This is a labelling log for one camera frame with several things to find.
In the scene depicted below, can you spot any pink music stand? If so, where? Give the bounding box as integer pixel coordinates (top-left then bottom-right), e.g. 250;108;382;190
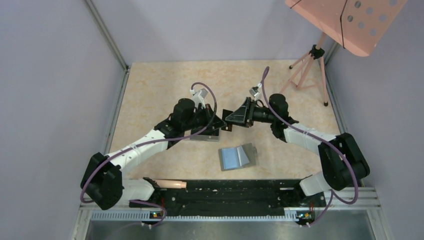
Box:
282;0;407;106

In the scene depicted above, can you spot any clear plastic card box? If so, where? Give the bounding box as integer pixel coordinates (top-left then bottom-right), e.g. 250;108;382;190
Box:
189;128;221;142

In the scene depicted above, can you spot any grey card holder wallet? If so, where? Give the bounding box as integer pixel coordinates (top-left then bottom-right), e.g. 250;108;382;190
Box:
218;143;258;172

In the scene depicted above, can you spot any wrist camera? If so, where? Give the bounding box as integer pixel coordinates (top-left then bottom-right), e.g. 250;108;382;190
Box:
249;83;262;101
190;88;208;109

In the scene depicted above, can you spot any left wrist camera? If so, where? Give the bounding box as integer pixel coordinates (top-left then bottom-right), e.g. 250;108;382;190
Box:
190;88;208;109

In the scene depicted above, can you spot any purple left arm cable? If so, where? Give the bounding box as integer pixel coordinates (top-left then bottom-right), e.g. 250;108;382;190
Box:
80;82;218;229

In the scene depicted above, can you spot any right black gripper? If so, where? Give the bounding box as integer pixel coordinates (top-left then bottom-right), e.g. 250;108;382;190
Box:
226;97;277;128

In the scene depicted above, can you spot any beige cylindrical handle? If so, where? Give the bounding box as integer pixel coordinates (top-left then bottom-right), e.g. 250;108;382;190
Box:
154;179;187;189

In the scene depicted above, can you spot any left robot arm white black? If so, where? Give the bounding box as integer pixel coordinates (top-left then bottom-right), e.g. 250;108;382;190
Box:
80;98;227;210

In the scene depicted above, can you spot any black VIP credit card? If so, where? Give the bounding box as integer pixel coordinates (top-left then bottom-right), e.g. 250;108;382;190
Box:
221;109;234;132

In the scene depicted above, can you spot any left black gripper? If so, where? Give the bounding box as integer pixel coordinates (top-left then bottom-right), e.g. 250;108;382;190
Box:
183;103;227;132

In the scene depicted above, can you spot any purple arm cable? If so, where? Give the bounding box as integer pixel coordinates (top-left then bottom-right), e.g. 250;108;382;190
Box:
80;82;218;229
260;66;360;228

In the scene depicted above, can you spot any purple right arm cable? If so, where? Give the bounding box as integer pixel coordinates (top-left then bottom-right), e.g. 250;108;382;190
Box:
260;66;360;228

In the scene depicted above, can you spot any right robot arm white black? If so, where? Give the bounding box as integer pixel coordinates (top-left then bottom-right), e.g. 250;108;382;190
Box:
222;93;370;206

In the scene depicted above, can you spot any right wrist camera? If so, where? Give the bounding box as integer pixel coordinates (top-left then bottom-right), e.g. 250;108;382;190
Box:
249;83;262;101

